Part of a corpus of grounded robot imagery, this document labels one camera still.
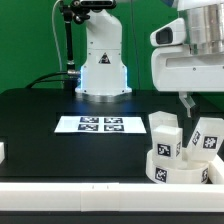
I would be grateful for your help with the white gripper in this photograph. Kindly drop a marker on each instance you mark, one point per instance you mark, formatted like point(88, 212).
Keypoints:
point(174, 69)

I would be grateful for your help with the white round stool seat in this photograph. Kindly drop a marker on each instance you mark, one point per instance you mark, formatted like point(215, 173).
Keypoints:
point(194, 173)

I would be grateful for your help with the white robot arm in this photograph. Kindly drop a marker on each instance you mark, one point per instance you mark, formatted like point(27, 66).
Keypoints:
point(104, 76)

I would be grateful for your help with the white right fence bar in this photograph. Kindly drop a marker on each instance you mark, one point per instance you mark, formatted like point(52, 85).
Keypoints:
point(216, 170)

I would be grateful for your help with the white fence bar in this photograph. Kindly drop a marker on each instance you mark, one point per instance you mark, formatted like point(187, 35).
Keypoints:
point(216, 170)
point(116, 197)

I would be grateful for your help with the white sheet with markers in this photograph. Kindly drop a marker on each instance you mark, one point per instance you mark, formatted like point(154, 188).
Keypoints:
point(100, 124)

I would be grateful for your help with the white front fence bar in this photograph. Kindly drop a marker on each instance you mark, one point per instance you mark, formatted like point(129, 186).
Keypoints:
point(116, 197)

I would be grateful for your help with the white left fence block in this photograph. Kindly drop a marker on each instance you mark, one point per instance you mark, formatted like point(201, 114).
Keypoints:
point(2, 152)

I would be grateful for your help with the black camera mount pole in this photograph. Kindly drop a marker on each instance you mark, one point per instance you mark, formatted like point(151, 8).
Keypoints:
point(78, 11)

